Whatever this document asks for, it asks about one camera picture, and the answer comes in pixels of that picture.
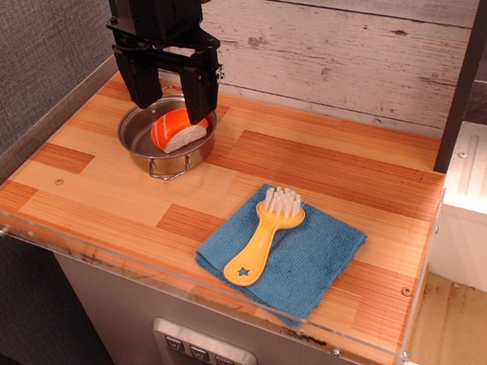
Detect yellow brush white bristles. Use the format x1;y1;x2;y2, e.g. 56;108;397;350
223;187;306;287

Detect dark right frame post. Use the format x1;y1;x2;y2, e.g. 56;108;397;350
433;0;487;173

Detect small steel pot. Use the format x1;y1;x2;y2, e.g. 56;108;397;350
118;86;218;181

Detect salmon sushi toy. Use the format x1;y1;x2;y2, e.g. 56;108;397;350
150;108;209;153

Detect clear acrylic edge guard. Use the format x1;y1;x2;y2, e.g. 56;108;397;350
0;169;444;365

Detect steel panel with buttons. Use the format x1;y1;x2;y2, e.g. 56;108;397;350
153;317;258;365

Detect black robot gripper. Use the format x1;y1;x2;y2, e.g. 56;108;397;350
107;0;222;125

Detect white side cabinet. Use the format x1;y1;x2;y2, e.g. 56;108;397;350
428;122;487;292

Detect blue folded cloth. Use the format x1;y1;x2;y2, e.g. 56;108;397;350
195;183;367;327

